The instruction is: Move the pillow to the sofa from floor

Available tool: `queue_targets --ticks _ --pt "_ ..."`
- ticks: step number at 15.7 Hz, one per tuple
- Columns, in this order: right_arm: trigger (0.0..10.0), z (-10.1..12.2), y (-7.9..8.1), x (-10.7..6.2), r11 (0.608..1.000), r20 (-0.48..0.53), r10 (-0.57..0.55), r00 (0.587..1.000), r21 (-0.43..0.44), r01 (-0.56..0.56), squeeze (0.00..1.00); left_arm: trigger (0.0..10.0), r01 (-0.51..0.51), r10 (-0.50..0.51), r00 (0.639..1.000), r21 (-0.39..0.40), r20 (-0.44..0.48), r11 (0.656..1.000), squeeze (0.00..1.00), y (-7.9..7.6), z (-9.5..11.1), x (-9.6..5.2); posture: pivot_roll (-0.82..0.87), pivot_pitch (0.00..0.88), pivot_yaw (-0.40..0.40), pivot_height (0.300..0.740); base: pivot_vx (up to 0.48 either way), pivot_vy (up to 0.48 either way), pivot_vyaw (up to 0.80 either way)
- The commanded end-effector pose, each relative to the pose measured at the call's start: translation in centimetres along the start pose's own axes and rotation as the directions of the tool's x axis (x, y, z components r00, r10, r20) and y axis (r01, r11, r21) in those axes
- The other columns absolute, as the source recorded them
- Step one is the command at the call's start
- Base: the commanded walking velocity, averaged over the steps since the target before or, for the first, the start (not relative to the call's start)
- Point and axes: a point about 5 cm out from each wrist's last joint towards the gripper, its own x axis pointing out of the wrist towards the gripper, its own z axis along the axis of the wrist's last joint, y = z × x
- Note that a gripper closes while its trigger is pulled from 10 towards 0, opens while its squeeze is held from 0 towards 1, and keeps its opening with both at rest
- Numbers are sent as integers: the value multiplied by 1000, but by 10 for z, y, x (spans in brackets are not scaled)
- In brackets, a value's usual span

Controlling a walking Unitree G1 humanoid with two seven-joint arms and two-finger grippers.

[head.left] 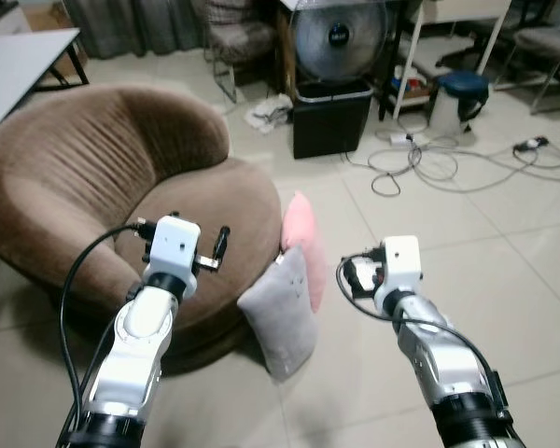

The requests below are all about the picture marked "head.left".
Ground pink pillow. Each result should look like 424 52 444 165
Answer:
280 191 327 315

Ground grey pillow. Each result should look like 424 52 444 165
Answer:
237 245 319 381

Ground brown round sofa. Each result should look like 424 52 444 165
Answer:
0 84 284 363

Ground round grey floor fan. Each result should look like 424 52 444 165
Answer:
290 0 390 87

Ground white crumpled cloth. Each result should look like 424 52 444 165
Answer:
245 93 296 133

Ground white power strip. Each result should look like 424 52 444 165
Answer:
388 131 431 149

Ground white bin with blue lid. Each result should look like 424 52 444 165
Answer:
428 71 492 133

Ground brown padded metal chair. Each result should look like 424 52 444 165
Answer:
203 0 283 105

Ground black power adapter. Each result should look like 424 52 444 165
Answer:
512 135 551 157

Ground white legged desk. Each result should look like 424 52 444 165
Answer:
390 0 516 124

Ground grey curtain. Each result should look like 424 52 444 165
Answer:
60 0 208 60

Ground white table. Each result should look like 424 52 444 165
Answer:
0 28 81 143

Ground cardboard box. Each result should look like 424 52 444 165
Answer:
17 0 91 87

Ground grey padded metal chair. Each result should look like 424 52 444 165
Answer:
500 0 560 116

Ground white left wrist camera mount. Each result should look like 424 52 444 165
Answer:
146 214 203 277

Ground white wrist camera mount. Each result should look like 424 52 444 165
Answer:
146 214 203 277
377 235 422 293

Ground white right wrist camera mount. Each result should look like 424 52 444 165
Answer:
377 235 422 293

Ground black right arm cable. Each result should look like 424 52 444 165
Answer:
335 252 508 416

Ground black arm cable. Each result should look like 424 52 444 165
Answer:
58 218 161 441
335 252 508 416

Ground grey floor cable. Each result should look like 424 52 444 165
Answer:
343 131 560 199

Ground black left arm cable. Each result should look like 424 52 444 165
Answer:
58 218 161 441

